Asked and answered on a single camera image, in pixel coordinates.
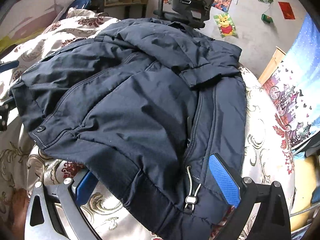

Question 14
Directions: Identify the blue backpack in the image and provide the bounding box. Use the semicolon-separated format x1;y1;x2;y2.
71;0;90;12

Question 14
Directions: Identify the wooden desk with shelves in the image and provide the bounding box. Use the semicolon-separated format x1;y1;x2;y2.
86;0;150;19

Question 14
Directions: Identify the navy blue padded jacket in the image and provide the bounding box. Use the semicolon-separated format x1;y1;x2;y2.
10;17;248;240

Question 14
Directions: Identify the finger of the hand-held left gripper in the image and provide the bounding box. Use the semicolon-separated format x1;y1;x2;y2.
0;60;20;73
0;97;12;132

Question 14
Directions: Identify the black mesh office chair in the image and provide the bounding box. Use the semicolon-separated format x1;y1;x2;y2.
153;0;222;28

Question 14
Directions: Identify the yellow cloth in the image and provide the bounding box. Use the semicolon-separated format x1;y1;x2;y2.
291;155;320;215

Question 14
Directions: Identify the yellow bear wall poster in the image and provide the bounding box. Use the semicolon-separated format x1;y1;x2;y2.
213;12;238;38

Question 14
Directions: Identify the floral satin blanket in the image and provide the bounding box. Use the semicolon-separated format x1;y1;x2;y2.
0;6;300;240

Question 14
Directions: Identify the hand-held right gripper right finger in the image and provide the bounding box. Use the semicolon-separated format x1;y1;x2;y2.
207;152;292;240

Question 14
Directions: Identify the cartoon fighter wall poster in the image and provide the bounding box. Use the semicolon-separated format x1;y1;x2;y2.
212;0;233;12

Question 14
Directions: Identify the yellow-green cloth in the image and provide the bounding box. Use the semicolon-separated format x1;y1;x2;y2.
0;34;15;55

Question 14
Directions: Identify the person's left hand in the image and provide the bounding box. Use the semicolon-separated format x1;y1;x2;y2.
11;189;29;240

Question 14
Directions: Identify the red paper wall square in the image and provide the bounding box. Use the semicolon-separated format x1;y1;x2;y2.
278;2;295;20

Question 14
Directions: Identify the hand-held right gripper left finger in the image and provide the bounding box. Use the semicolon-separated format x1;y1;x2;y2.
24;171;100;240

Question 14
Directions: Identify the blue printed curtain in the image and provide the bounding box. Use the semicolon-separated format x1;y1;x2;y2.
261;12;320;150

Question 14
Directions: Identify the light wooden board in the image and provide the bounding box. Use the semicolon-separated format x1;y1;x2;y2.
258;46;286;85

